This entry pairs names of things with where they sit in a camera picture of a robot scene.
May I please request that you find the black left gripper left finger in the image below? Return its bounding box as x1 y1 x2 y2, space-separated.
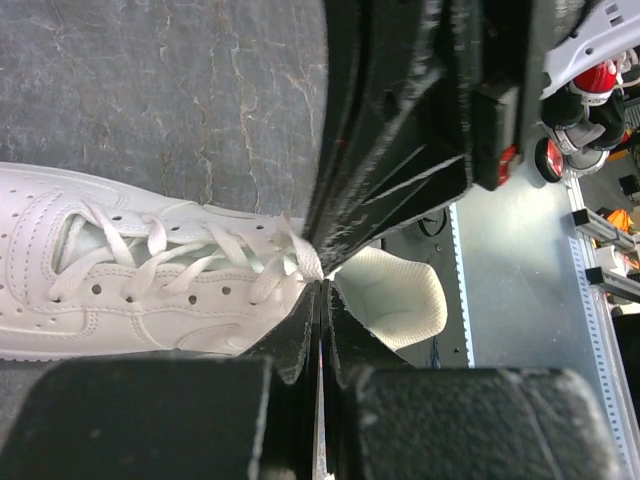
1 284 320 479

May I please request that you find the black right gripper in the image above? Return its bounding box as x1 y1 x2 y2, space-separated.
304 0 640 276

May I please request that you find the white sneaker with laces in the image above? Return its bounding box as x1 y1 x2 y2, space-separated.
1 163 448 361

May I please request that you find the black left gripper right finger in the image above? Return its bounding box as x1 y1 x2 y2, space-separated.
322 282 625 479

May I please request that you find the slotted aluminium cable duct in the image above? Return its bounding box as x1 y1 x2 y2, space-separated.
565 174 639 479

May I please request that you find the red sneaker in background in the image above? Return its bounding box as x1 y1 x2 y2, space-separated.
569 47 639 106

